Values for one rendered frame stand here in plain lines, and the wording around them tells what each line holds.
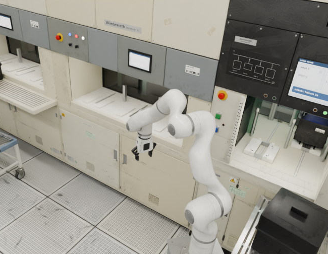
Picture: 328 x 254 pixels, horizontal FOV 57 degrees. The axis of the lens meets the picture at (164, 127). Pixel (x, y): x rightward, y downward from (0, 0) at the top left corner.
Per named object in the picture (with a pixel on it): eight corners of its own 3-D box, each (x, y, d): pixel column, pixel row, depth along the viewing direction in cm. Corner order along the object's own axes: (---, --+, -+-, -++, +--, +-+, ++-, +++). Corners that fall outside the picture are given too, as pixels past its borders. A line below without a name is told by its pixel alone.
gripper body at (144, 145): (140, 139, 172) (139, 155, 177) (155, 135, 177) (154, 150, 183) (133, 133, 177) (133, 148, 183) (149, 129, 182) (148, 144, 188)
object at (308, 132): (289, 142, 233) (302, 106, 216) (294, 131, 248) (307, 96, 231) (323, 153, 222) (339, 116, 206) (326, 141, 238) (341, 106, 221)
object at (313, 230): (254, 228, 156) (260, 210, 150) (276, 198, 176) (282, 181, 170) (312, 263, 141) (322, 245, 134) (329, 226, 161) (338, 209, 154)
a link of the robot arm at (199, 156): (196, 220, 141) (221, 207, 149) (212, 227, 131) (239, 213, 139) (173, 115, 136) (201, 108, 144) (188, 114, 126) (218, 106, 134)
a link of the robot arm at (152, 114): (148, 119, 144) (127, 136, 170) (175, 112, 152) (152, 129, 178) (142, 101, 145) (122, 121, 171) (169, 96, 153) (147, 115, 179)
